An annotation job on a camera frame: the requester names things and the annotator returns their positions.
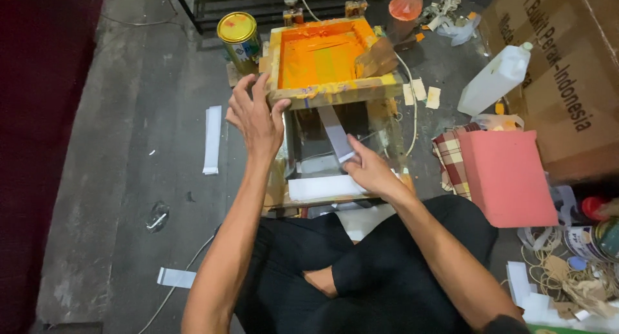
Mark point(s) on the person's right hand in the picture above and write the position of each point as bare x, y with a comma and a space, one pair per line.
372, 172

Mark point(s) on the person's left hand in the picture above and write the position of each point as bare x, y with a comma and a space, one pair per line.
256, 123

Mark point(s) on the white paper strip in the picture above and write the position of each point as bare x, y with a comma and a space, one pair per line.
336, 131
176, 277

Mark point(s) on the orange ink wooden screen frame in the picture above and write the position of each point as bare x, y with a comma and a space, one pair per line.
329, 63

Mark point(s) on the stack of white paper strips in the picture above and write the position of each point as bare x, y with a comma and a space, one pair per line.
212, 139

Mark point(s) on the wooden printing base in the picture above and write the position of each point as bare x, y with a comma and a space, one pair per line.
333, 145

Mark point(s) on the white paper sheet stack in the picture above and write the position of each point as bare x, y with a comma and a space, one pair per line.
326, 186

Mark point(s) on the checkered cloth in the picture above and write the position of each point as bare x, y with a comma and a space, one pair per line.
452, 157

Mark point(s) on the gold lid paint can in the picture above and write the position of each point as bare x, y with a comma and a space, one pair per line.
239, 39

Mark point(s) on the yellowish paper piece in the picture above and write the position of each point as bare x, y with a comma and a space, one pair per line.
414, 91
433, 97

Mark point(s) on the person's black trousers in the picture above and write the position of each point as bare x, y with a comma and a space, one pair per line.
358, 271

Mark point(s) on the wooden squeegee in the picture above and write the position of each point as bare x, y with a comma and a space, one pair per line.
379, 58

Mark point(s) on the metal hinge clamp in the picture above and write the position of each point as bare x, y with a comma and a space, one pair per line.
356, 4
293, 12

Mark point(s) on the pink foam block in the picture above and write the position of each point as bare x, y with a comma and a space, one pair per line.
507, 179

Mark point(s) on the white plastic jerrycan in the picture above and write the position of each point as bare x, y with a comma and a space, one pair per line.
493, 80

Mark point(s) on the orange plastic bag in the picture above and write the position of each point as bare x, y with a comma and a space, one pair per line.
406, 5

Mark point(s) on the folded white paper strip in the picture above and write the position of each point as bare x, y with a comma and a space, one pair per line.
176, 277

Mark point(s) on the crumpled paper scraps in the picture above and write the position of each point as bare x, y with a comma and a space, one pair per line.
447, 15

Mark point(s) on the large cardboard carton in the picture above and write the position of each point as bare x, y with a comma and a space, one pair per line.
566, 68

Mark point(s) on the heap of cans and rubber bands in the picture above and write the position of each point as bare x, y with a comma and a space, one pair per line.
575, 261

